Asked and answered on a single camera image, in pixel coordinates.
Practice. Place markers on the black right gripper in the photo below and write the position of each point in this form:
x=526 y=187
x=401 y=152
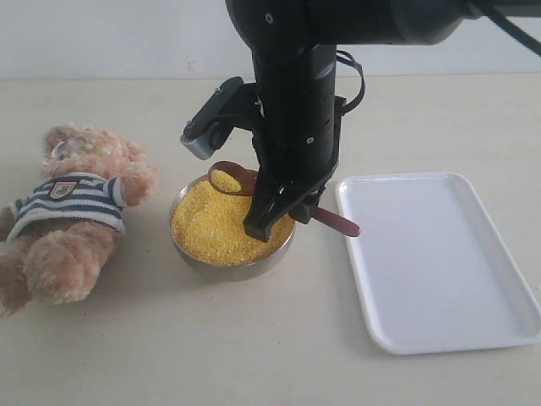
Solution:
x=296 y=142

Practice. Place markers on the dark red wooden spoon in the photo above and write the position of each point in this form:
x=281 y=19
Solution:
x=246 y=180

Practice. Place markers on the tan teddy bear striped shirt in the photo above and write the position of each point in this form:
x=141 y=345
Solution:
x=58 y=237

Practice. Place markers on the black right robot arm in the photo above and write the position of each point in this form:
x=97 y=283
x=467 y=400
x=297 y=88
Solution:
x=299 y=24

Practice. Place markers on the yellow millet grain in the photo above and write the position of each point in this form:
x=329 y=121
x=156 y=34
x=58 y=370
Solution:
x=208 y=225

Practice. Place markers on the steel bowl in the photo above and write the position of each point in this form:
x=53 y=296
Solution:
x=227 y=273

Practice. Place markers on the white rectangular plastic tray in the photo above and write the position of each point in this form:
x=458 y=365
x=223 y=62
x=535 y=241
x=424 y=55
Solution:
x=432 y=272

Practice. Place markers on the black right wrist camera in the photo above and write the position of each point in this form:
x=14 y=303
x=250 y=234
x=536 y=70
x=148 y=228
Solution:
x=232 y=105

